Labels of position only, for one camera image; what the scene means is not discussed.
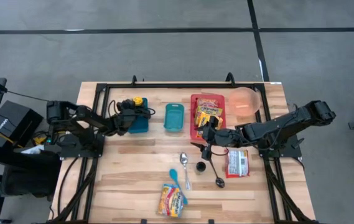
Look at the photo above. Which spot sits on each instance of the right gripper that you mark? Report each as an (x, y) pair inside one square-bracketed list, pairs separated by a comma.
[(218, 137)]

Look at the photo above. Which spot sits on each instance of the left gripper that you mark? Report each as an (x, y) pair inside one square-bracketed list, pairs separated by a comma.
[(127, 121)]

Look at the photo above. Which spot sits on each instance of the silver metal spoon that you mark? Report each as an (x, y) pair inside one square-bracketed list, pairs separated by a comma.
[(183, 158)]

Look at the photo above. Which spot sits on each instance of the black-lid spice jar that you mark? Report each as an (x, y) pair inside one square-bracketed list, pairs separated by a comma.
[(200, 167)]

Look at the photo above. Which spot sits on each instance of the lime chili Maruchan ramen pack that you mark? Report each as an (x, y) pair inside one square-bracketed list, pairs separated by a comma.
[(209, 111)]

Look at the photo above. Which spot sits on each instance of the teal plastic spoon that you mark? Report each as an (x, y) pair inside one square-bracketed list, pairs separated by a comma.
[(173, 174)]

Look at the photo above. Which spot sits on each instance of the roast beef Maruchan ramen pack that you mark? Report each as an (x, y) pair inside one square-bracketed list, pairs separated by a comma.
[(206, 102)]

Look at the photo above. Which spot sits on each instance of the blue yellow Maruchan ramen pack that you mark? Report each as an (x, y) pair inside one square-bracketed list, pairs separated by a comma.
[(170, 200)]

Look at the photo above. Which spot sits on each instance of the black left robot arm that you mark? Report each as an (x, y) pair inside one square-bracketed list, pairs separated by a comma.
[(86, 119)]

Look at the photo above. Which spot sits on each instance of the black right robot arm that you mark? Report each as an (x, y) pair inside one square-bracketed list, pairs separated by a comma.
[(273, 127)]

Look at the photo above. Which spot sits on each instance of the blue plastic bin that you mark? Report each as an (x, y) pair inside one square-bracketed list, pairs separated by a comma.
[(142, 126)]

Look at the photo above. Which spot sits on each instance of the pink plastic bin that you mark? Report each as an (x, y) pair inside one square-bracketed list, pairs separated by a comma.
[(193, 124)]

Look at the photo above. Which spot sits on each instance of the black plastic spoon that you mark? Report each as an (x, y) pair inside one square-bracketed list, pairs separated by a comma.
[(220, 182)]

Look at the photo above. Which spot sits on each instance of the red Maruchan ramen pack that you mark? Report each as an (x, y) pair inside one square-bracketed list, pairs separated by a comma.
[(237, 163)]

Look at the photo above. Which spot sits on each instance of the pink translucent bowl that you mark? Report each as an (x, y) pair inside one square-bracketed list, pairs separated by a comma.
[(244, 101)]

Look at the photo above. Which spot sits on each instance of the white paper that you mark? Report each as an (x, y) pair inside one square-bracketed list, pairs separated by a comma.
[(33, 151)]

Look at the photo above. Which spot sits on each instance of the black cardboard box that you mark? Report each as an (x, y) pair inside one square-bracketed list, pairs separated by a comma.
[(15, 123)]

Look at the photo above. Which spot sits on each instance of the black fabric chair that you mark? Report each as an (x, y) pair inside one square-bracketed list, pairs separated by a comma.
[(30, 174)]

